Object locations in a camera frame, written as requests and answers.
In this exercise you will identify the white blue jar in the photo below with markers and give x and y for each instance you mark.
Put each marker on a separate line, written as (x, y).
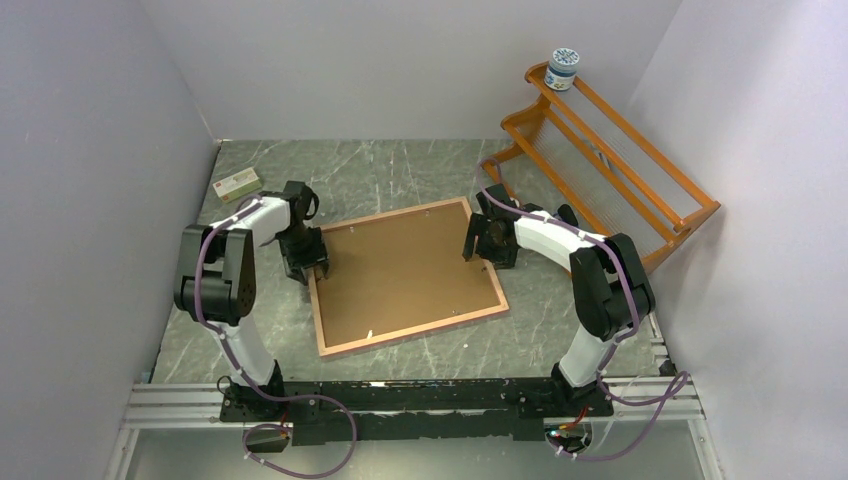
(562, 69)

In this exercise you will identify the orange wooden rack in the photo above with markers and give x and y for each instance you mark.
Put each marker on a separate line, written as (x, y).
(614, 178)

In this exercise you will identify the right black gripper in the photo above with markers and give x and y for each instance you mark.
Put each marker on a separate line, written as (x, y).
(478, 224)

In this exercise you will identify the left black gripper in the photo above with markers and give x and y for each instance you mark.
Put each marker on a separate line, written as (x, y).
(316, 256)

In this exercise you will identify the aluminium extrusion rail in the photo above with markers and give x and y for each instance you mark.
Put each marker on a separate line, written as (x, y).
(197, 406)

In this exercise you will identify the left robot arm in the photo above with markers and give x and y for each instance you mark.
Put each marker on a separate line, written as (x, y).
(216, 281)

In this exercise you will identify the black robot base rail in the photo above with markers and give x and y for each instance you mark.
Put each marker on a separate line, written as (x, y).
(520, 408)

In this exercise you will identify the small white red box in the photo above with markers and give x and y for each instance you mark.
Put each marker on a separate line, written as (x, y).
(237, 185)

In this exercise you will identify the brown frame backing board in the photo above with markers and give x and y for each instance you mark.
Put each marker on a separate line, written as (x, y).
(404, 278)

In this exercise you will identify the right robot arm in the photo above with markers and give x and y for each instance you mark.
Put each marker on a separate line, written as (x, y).
(611, 289)

